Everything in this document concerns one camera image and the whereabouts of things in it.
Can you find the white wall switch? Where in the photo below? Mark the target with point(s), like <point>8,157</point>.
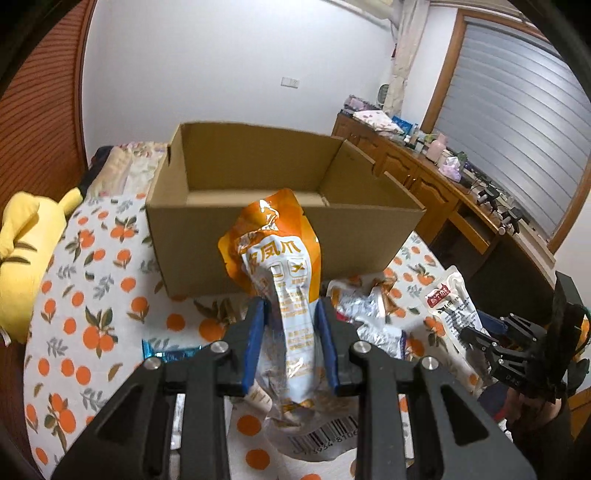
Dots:
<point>289,82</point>

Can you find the red white foil snack pack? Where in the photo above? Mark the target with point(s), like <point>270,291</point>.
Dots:
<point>448,299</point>

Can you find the blue foil candy wrapper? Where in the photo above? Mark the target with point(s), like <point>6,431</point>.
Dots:
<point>167,355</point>

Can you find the wooden sideboard cabinet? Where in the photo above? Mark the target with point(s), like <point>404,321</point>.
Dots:
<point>458,230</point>

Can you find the pink bottle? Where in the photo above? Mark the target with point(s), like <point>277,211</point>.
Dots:
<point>436,148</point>

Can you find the yellow plush toy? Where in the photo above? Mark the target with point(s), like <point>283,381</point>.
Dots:
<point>31,227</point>

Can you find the brown cardboard box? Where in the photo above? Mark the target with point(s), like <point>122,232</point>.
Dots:
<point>227,196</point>

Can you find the grey window blind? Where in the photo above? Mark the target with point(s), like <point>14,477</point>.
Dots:
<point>521,116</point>

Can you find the orange print bed sheet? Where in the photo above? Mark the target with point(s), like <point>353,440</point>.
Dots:
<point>102,298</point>

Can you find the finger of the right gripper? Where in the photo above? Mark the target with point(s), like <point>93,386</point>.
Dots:
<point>512,327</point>
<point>482,349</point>

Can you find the floral folded cloth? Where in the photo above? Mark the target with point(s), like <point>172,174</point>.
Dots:
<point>378,120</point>

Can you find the person's right hand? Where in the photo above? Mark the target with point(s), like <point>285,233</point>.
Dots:
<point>526,413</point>

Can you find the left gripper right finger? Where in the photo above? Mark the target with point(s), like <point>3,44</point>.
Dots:
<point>416,421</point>

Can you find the silver white snack pouch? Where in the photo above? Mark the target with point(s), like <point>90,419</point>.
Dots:
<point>366,310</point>

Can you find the floral quilt blanket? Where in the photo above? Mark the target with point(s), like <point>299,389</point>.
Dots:
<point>126,169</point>

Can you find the orange white chicken feet pack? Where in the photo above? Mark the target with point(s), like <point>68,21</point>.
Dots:
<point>286,313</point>

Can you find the brown louvered wardrobe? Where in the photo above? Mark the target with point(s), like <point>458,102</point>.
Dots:
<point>42,141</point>

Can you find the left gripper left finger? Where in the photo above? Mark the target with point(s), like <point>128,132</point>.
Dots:
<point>130,436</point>

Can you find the beige floral curtain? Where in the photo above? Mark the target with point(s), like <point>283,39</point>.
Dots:
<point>411,28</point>

